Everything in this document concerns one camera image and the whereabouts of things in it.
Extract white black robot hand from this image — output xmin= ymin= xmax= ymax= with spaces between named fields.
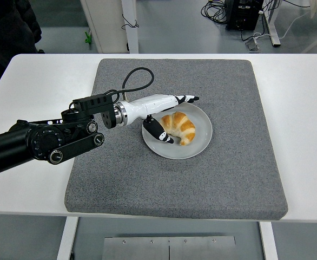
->
xmin=122 ymin=94 xmax=201 ymax=145

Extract golden croissant bread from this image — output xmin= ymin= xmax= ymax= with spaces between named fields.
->
xmin=160 ymin=111 xmax=196 ymax=146

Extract pale grey round plate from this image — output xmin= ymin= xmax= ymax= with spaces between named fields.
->
xmin=141 ymin=102 xmax=213 ymax=160

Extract grey metal plate with screws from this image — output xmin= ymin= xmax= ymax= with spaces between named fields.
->
xmin=102 ymin=236 xmax=237 ymax=260

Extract grey speckled foam mat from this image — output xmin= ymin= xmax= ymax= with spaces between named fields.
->
xmin=64 ymin=58 xmax=288 ymax=220

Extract white cabinet panel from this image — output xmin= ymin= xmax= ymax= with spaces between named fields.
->
xmin=80 ymin=0 xmax=128 ymax=54

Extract grey foot pedal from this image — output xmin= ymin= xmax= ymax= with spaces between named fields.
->
xmin=245 ymin=37 xmax=261 ymax=51

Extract black computer box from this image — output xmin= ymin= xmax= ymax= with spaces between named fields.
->
xmin=224 ymin=0 xmax=265 ymax=31

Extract white desk leg with foot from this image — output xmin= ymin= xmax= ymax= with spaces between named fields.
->
xmin=262 ymin=0 xmax=281 ymax=48

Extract white table leg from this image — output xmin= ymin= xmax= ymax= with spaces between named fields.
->
xmin=56 ymin=216 xmax=80 ymax=260
xmin=258 ymin=221 xmax=279 ymax=260

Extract person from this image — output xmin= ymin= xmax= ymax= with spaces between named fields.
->
xmin=0 ymin=0 xmax=43 ymax=87

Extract white desk post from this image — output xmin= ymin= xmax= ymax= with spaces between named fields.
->
xmin=120 ymin=0 xmax=140 ymax=54

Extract thin black cable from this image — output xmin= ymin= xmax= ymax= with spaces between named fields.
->
xmin=121 ymin=13 xmax=140 ymax=30

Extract black cable bundle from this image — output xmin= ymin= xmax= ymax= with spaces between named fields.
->
xmin=200 ymin=0 xmax=229 ymax=25

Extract white cable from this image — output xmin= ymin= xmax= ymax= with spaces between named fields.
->
xmin=253 ymin=10 xmax=311 ymax=41

